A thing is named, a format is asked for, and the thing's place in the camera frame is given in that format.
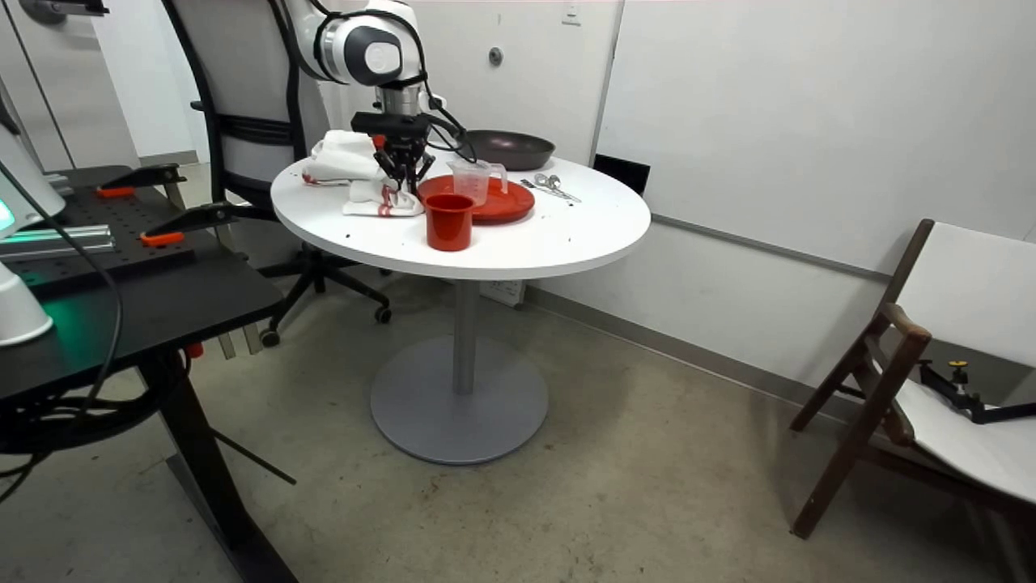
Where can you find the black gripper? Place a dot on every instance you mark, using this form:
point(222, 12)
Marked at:
point(398, 146)

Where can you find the white towel with red stripes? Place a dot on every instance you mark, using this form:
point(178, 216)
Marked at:
point(378, 197)

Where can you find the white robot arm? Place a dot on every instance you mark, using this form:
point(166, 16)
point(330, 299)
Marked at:
point(372, 44)

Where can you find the white folded towel red stripes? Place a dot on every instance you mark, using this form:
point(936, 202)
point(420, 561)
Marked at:
point(341, 155)

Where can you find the red plastic mug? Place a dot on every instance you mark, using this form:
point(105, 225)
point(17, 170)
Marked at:
point(449, 220)

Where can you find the clear plastic measuring cup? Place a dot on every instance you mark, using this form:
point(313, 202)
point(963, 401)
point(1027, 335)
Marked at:
point(475, 176)

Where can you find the large red plate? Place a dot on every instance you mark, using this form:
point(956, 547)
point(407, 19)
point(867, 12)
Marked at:
point(493, 197)

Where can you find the dark frying pan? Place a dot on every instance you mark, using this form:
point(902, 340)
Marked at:
point(502, 146)

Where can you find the metal measuring spoons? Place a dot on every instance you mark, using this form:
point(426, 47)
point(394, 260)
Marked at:
point(548, 181)

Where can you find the black office chair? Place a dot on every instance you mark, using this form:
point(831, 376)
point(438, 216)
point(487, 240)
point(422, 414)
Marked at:
point(259, 106)

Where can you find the black side desk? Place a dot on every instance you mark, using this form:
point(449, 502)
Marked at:
point(118, 358)

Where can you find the white lamp base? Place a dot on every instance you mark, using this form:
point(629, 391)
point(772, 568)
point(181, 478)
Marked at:
point(22, 313)

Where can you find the wooden folding chair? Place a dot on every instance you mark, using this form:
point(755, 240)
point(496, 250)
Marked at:
point(956, 304)

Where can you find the black clamp on chair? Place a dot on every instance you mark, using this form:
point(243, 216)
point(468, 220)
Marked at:
point(954, 385)

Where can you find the black box by wall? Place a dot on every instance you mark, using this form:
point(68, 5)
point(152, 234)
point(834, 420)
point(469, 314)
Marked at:
point(629, 173)

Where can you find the white round pedestal table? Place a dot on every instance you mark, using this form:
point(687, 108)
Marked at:
point(468, 399)

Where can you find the orange handled clamp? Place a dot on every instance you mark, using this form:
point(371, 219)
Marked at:
point(130, 181)
point(173, 231)

